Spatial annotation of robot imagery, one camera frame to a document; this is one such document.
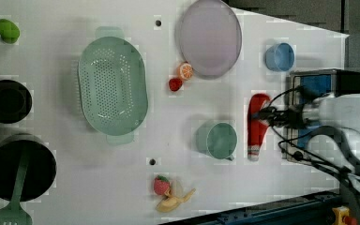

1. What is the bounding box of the red plush ketchup bottle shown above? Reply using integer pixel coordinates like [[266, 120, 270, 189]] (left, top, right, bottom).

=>
[[247, 94, 270, 161]]

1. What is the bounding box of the green metal mug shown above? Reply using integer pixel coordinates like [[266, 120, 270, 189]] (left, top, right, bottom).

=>
[[195, 120, 237, 161]]

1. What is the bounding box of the yellow red emergency button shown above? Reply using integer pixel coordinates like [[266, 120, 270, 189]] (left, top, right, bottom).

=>
[[332, 206, 358, 225]]

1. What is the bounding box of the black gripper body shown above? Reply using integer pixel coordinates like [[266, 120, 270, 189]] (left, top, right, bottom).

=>
[[270, 107, 305, 128]]

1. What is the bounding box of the small black cup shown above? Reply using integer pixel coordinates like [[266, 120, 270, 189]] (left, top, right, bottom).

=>
[[0, 80, 33, 124]]

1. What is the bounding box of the blue metal table frame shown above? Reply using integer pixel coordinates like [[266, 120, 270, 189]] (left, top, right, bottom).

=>
[[160, 191, 342, 225]]

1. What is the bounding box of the grey round plate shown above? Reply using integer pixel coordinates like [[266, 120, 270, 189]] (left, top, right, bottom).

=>
[[177, 0, 242, 77]]

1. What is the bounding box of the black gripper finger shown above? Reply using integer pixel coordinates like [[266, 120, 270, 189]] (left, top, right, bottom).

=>
[[251, 112, 273, 126], [259, 106, 277, 113]]

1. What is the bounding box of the small red tomato toy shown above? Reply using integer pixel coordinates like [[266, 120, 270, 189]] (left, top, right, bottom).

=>
[[168, 78, 183, 92]]

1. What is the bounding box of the green plastic colander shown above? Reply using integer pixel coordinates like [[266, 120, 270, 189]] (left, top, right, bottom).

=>
[[78, 26, 148, 145]]

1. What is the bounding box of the plush strawberry toy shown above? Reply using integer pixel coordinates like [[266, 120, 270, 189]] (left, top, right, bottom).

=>
[[153, 175, 171, 195]]

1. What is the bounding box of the black utensil holder cup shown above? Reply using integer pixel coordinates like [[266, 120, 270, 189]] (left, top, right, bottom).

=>
[[0, 133, 57, 202]]

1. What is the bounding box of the peeled banana toy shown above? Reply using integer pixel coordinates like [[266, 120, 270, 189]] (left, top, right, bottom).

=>
[[156, 180, 196, 213]]

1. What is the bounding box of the orange slice toy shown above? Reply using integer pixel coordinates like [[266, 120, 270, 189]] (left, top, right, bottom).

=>
[[177, 63, 193, 81]]

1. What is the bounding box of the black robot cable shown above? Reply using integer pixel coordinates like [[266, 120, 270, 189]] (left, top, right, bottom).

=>
[[268, 85, 360, 195]]

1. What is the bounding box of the blue plastic cup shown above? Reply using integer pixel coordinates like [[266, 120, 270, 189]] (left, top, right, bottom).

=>
[[264, 43, 295, 72]]

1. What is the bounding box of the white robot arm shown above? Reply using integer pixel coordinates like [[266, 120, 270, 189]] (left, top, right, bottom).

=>
[[247, 93, 360, 194]]

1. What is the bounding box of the green plastic spatula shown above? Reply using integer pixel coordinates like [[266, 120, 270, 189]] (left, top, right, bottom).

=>
[[0, 148, 32, 225]]

